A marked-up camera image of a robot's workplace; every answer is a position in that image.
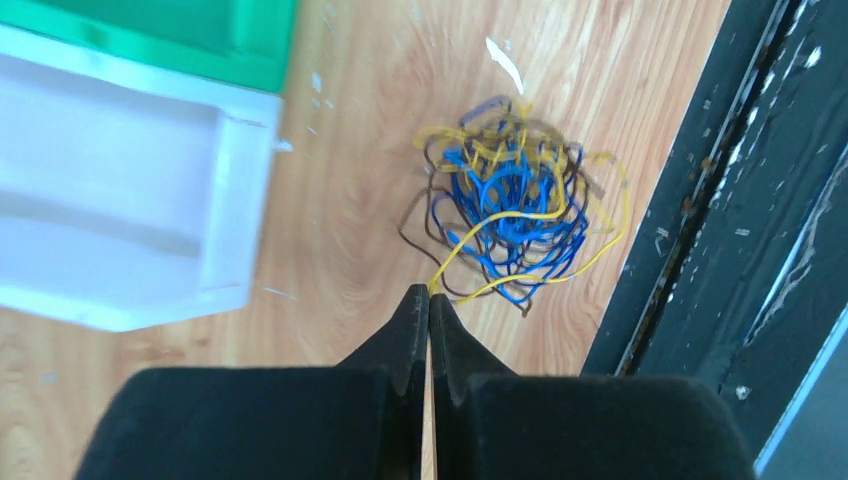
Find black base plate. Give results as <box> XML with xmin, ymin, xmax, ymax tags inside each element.
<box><xmin>582</xmin><ymin>1</ymin><xmax>847</xmax><ymax>457</ymax></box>

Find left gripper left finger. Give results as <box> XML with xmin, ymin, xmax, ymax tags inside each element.
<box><xmin>76</xmin><ymin>285</ymin><xmax>429</xmax><ymax>479</ymax></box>

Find green plastic bin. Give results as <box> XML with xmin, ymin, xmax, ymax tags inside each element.
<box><xmin>1</xmin><ymin>0</ymin><xmax>299</xmax><ymax>93</ymax></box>

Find cable bundle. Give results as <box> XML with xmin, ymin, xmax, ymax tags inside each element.
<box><xmin>397</xmin><ymin>93</ymin><xmax>632</xmax><ymax>319</ymax></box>

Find white scrap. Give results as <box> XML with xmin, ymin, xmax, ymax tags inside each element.
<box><xmin>485</xmin><ymin>37</ymin><xmax>525</xmax><ymax>95</ymax></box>

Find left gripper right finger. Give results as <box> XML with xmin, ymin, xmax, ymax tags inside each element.
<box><xmin>429</xmin><ymin>294</ymin><xmax>755</xmax><ymax>479</ymax></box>

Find yellow cable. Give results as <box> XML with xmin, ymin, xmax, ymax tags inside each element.
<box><xmin>427</xmin><ymin>152</ymin><xmax>632</xmax><ymax>307</ymax></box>

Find white plastic bin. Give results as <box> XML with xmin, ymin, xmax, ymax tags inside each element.
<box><xmin>1</xmin><ymin>26</ymin><xmax>282</xmax><ymax>332</ymax></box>

